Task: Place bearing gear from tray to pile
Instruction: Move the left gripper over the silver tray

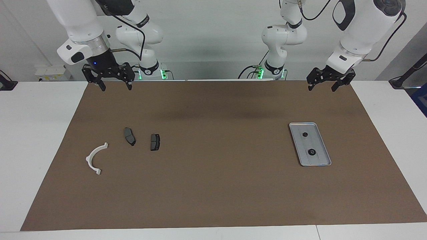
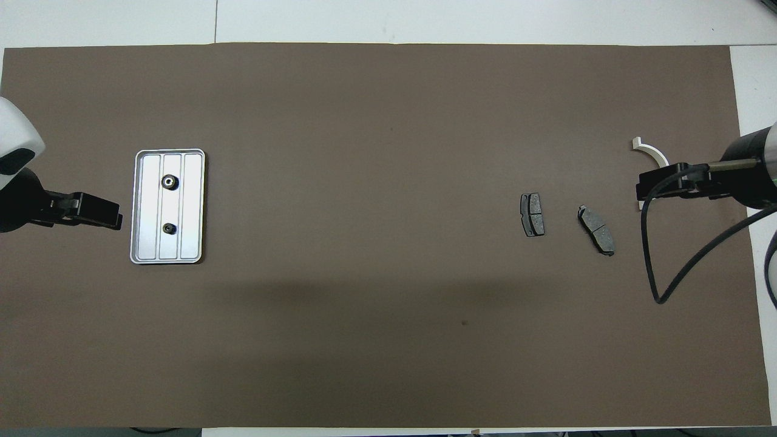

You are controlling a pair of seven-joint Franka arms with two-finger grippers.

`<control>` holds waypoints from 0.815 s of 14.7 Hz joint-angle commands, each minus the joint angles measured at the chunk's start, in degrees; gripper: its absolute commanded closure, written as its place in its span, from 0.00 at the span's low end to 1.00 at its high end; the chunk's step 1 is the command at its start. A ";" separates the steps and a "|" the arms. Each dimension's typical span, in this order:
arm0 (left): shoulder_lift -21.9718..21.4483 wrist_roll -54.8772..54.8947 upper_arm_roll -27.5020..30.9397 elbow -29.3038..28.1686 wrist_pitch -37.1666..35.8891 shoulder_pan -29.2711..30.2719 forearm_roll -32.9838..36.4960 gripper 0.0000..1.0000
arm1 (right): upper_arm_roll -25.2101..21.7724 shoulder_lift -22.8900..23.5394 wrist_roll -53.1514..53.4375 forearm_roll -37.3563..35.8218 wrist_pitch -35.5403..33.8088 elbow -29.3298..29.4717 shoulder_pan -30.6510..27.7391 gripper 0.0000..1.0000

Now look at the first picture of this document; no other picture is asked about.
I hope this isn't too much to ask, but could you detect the black clamp mount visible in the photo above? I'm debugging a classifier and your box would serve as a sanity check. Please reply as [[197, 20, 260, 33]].
[[0, 70, 18, 91]]

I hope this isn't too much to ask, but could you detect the white wall socket box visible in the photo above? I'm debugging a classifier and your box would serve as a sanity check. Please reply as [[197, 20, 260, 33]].
[[35, 65, 71, 81]]

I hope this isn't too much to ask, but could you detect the curved dark grey brake pad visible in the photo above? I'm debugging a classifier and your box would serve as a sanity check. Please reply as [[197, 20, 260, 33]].
[[124, 127, 136, 146]]

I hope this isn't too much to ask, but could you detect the brown table mat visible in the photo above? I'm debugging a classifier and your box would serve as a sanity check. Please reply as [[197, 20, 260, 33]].
[[20, 80, 427, 231]]

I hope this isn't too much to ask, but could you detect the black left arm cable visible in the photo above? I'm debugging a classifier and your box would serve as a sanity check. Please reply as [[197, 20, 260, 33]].
[[298, 0, 408, 62]]

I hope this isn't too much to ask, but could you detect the blue box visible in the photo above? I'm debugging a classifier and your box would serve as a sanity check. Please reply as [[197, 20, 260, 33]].
[[411, 83, 427, 117]]

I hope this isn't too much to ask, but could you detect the black camera stand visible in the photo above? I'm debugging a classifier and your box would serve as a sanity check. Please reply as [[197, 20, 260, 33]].
[[389, 53, 427, 89]]

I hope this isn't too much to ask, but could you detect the silver metal tray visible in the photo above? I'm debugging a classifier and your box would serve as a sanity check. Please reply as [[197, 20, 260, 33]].
[[289, 122, 332, 167]]

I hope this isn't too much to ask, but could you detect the white curved plastic bracket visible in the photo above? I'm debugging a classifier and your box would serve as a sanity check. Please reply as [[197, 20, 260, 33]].
[[86, 142, 109, 175]]

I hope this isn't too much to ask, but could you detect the black base cable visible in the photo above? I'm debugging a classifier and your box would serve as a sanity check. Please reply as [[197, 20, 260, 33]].
[[238, 50, 269, 79]]

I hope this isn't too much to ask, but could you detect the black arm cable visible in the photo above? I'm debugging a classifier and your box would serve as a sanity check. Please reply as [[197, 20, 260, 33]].
[[95, 0, 147, 61], [298, 0, 408, 62]]

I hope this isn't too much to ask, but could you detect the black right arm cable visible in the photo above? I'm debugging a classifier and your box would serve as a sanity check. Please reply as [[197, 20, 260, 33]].
[[95, 0, 147, 61]]

